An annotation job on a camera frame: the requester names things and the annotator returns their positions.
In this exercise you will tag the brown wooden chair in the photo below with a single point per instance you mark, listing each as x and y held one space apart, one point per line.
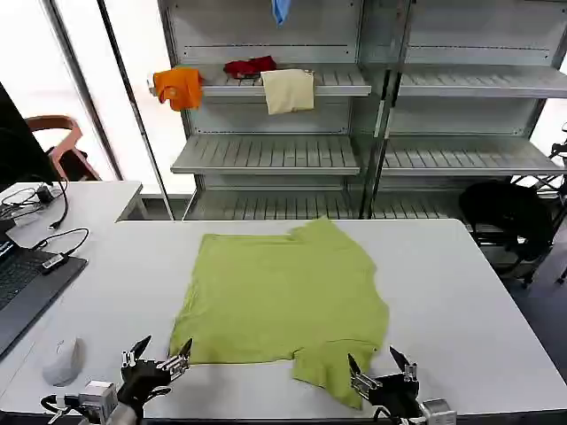
66 146

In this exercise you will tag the green shirt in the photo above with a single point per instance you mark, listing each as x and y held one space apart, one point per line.
279 292

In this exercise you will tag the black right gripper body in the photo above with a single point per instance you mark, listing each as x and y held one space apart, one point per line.
392 394

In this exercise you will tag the dark window frame post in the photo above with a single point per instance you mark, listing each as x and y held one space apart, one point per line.
137 119

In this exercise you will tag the black monitor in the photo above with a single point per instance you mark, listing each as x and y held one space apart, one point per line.
20 146

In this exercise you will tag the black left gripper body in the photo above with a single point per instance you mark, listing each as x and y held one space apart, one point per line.
139 378

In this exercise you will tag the white computer mouse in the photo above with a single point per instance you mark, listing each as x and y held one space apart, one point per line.
64 363

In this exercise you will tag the black office chair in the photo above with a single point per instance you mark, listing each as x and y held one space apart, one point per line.
505 221

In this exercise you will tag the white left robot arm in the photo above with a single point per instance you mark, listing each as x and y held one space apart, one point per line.
99 400

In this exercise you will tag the white side desk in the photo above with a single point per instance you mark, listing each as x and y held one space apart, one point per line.
97 199

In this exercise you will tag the grey metal rack with clothes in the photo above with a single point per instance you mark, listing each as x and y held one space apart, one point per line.
274 155

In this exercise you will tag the black power adapter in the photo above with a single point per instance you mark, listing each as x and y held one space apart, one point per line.
44 194

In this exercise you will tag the empty grey metal rack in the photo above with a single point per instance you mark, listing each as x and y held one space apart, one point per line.
465 150

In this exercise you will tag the black laptop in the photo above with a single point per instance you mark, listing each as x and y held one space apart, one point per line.
26 283

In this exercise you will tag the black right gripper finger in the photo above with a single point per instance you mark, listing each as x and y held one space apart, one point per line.
359 380
405 363

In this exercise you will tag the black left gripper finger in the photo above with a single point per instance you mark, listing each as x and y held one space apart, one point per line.
179 363
141 345

